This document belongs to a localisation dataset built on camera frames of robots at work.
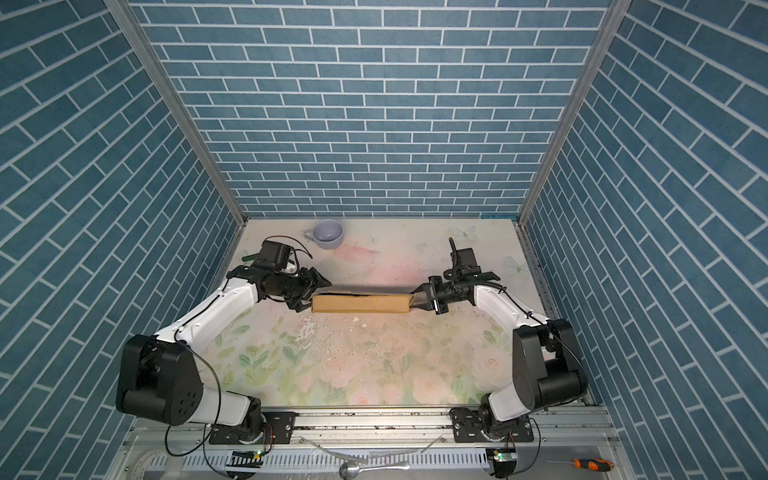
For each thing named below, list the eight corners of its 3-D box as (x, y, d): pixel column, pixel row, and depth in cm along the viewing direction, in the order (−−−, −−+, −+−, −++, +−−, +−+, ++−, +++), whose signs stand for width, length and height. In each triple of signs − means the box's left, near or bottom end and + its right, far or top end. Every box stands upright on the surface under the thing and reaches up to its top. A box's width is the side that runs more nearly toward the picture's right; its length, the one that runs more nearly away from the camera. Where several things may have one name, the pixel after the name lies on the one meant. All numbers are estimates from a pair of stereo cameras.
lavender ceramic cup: (307, 240, 115) (304, 230, 110) (330, 224, 120) (328, 214, 116) (328, 257, 109) (325, 248, 105) (351, 240, 115) (350, 230, 110)
